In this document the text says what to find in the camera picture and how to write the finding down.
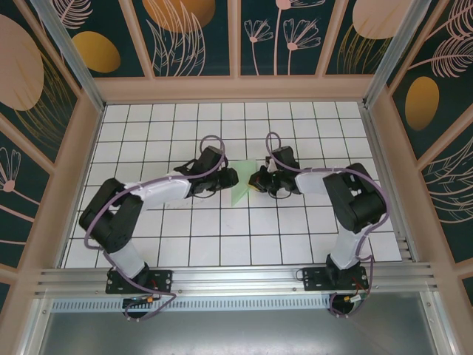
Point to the light green cloth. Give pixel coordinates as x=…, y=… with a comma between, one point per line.
x=236, y=197

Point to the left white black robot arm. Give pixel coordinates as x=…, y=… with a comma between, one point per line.
x=166, y=190

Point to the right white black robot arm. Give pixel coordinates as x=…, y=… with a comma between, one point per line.
x=314, y=183

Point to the grey metal sheet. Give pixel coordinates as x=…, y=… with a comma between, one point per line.
x=236, y=333

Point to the long aluminium mounting rail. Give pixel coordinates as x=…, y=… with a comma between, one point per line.
x=236, y=277

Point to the aluminium side rail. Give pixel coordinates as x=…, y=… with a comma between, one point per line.
x=388, y=185

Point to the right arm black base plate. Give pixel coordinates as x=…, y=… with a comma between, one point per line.
x=314, y=281

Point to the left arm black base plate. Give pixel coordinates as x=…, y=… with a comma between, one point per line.
x=162, y=281

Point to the aluminium frame post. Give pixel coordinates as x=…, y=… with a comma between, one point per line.
x=391, y=55
x=74, y=66

